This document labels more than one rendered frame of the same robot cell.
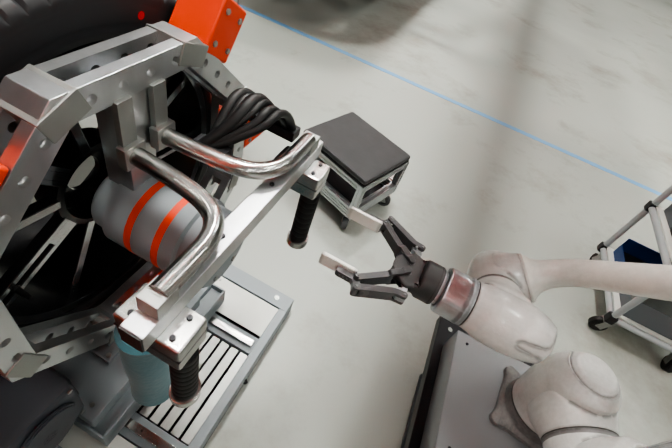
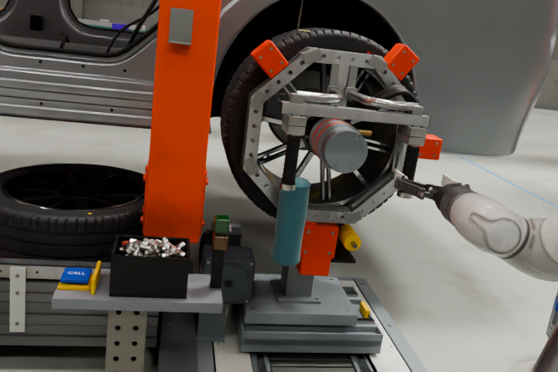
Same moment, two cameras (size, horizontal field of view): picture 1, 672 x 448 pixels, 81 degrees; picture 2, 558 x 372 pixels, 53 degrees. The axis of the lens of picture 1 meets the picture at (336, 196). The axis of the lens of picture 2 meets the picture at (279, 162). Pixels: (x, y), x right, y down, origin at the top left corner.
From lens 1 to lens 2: 1.31 m
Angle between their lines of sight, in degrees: 64
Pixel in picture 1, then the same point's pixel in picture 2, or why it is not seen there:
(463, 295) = (457, 191)
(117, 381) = (273, 310)
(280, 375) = not seen: outside the picture
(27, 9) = (324, 34)
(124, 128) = (332, 75)
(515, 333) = (472, 208)
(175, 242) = (326, 130)
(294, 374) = not seen: outside the picture
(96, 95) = (326, 56)
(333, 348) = not seen: outside the picture
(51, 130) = (305, 58)
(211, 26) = (393, 56)
